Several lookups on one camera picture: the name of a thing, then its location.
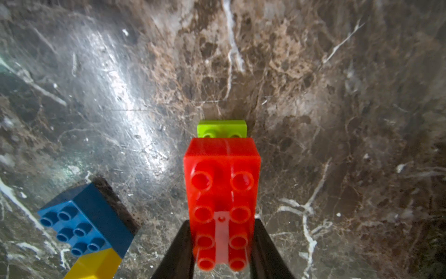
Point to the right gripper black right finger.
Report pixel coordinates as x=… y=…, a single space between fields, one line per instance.
x=266 y=262

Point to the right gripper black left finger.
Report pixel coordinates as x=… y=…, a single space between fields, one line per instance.
x=178 y=262

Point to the small yellow lego brick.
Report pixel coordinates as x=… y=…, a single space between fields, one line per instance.
x=99 y=265

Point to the blue lego brick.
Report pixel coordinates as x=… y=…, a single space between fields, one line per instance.
x=82 y=218

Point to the red lego brick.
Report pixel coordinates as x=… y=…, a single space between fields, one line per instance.
x=222 y=180

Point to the lime green lego brick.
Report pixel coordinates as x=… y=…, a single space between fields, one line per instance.
x=222 y=129

